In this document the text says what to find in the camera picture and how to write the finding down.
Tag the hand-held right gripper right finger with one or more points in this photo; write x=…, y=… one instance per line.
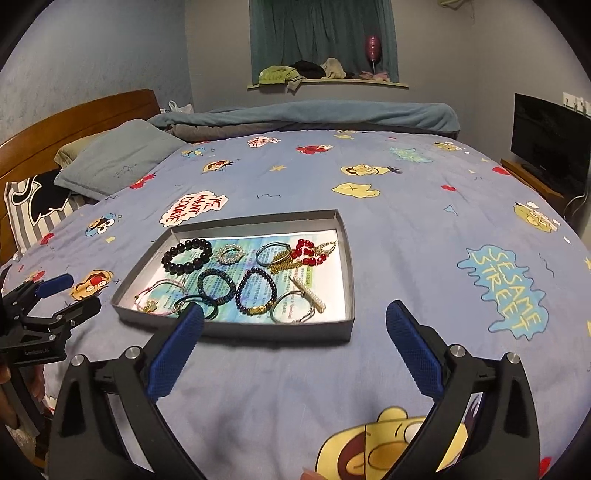
x=413, y=353

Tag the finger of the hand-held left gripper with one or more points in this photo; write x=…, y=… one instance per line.
x=76, y=311
x=53, y=285

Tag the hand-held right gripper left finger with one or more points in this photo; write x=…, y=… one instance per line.
x=178, y=355

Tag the grey cardboard tray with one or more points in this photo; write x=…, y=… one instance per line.
x=277, y=330

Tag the pearl hair clip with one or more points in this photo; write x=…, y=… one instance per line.
x=314, y=300

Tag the person's left hand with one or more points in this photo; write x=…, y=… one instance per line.
x=38, y=387

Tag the striped pillow with black print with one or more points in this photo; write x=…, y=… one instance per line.
x=41, y=207

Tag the printed paper sheet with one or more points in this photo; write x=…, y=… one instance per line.
x=333, y=277

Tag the blue cartoon printed bed sheet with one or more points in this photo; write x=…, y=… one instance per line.
x=415, y=221

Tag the beige pillow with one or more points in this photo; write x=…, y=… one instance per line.
x=74, y=150

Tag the grey-blue pillow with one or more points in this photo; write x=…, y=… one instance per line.
x=120, y=159

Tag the wooden headboard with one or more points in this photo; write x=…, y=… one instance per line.
x=69, y=124

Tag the wooden television stand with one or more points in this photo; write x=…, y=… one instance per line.
x=526, y=177

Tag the grey folded blanket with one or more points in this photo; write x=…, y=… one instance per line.
x=203, y=133

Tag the white plastic bag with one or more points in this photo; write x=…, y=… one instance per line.
x=178, y=108

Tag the blue rolled blanket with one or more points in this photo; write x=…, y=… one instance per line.
x=323, y=117

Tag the black flat television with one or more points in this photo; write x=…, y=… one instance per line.
x=551, y=138

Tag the pink cloth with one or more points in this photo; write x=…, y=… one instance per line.
x=375, y=76

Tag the grey hanging cloth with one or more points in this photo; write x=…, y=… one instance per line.
x=293, y=85

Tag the beige cloth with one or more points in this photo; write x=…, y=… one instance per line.
x=333, y=68

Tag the green cloth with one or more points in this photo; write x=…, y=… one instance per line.
x=277, y=74

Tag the black cloth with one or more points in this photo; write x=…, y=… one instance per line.
x=308, y=69

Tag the pink foil balloon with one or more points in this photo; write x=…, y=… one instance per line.
x=373, y=48

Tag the teal window curtain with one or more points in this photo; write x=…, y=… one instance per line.
x=318, y=32

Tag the white wall hook rack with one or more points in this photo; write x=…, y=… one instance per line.
x=577, y=102

